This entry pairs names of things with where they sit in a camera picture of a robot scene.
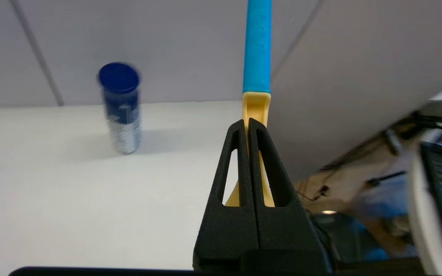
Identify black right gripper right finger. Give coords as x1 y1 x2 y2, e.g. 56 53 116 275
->
247 118 333 274

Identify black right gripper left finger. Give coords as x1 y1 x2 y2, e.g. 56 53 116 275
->
193 119 260 273

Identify yellow rice spoon blue handle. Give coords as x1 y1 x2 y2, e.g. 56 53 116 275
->
224 0 275 208

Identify blue capped cylindrical can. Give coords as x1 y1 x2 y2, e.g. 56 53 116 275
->
97 62 142 155

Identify white grey equipment box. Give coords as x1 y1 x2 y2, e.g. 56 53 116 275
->
408 82 442 276

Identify black cable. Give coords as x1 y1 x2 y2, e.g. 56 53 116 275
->
298 126 407 202

